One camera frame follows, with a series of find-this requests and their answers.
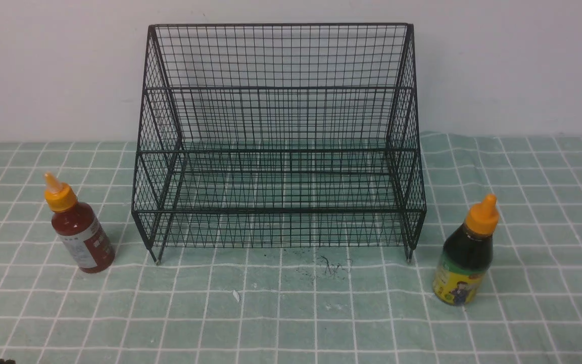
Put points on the red sauce bottle orange cap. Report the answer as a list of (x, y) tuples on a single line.
[(78, 227)]

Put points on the green checkered tablecloth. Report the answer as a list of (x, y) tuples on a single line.
[(305, 305)]

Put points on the dark sauce bottle yellow label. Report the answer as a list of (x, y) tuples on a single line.
[(467, 255)]

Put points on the black wire mesh shelf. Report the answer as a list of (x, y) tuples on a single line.
[(278, 135)]

